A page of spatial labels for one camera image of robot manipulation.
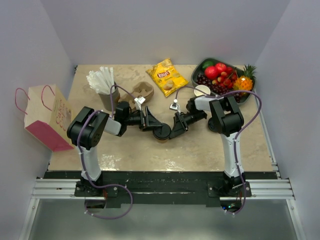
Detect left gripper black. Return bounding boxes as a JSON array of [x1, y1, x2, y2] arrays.
[[124, 106, 162, 132]]

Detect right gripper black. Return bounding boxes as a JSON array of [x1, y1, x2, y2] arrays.
[[169, 110, 206, 140]]

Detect brown paper coffee cup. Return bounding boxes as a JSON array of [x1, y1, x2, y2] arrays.
[[193, 84, 211, 97]]

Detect paper bag pink white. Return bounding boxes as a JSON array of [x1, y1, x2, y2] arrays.
[[15, 84, 75, 152]]

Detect black coffee cup lid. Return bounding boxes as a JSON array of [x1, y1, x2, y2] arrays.
[[207, 118, 217, 133]]

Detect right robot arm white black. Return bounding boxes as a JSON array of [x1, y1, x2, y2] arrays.
[[169, 95, 247, 197]]

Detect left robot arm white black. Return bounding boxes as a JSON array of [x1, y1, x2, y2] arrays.
[[67, 101, 171, 196]]

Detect cardboard cup carrier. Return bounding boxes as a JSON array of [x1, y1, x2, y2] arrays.
[[118, 81, 154, 112]]

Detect yellow Lays chips bag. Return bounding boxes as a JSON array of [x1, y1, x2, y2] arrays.
[[146, 58, 188, 98]]

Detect grey straw holder cup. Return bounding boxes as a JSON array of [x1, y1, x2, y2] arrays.
[[98, 83, 121, 112]]

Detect dark grape bunch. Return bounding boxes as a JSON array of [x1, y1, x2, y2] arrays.
[[195, 73, 233, 95]]

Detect dark green fruit tray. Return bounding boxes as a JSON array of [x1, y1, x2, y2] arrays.
[[191, 57, 256, 104]]

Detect large red apple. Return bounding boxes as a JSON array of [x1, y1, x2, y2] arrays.
[[204, 66, 220, 80]]

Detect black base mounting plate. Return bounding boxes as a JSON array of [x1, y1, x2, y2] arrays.
[[43, 170, 278, 210]]

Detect small red apple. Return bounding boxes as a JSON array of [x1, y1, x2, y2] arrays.
[[215, 62, 227, 74]]

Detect orange toy pineapple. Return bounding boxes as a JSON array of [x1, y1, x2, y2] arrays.
[[233, 64, 257, 91]]

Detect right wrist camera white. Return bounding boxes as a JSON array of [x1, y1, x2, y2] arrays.
[[169, 99, 181, 113]]

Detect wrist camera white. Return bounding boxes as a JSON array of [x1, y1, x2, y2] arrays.
[[134, 96, 146, 111], [169, 99, 181, 113]]

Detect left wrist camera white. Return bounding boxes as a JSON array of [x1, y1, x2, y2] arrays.
[[134, 96, 146, 111]]

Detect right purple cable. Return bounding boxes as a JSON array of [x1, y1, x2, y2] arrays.
[[173, 86, 263, 216]]

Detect aluminium rail frame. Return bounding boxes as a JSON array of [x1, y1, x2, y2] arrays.
[[18, 139, 307, 240]]

